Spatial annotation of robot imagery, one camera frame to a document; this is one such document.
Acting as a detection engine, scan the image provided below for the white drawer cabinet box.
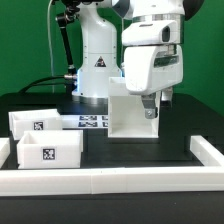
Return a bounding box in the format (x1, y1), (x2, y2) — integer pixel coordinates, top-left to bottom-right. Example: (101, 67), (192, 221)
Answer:
(108, 77), (159, 138)

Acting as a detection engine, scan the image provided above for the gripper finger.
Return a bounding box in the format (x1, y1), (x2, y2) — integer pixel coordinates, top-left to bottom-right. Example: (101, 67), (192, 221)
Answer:
(161, 87), (173, 102)
(141, 93), (158, 119)

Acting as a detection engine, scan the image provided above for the white drawer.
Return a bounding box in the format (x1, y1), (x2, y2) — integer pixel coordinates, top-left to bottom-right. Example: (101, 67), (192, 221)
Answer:
(8, 109), (62, 140)
(17, 130), (83, 169)

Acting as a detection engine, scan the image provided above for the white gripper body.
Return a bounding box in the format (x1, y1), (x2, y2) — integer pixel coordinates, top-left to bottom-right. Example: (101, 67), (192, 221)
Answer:
(122, 20), (183, 95)

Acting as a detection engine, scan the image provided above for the black cable bundle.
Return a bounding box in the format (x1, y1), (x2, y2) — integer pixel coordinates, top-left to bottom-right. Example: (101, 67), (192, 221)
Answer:
(19, 75), (78, 94)

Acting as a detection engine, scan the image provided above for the white tag marker sheet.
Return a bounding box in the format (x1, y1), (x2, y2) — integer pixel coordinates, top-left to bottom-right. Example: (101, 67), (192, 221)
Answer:
(61, 115), (108, 129)

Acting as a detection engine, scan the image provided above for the white cable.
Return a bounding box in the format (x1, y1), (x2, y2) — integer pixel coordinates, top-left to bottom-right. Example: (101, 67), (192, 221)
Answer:
(47, 0), (56, 94)

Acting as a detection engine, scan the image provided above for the white obstacle fence frame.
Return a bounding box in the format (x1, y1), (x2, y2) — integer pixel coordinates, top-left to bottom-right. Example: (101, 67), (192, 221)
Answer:
(0, 136), (224, 196)

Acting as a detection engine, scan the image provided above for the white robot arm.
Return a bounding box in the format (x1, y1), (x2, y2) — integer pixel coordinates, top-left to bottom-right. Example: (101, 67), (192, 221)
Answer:
(73, 0), (204, 119)

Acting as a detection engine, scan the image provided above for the white drawer front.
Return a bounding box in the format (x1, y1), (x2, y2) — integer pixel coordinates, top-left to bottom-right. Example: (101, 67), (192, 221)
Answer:
(17, 130), (83, 169)

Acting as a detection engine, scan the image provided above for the white drawer rear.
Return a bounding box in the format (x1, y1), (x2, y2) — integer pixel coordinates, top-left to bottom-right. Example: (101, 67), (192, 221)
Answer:
(8, 109), (62, 140)

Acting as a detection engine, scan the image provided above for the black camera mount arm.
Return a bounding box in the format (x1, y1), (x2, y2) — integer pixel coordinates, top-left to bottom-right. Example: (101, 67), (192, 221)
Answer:
(56, 0), (80, 80)

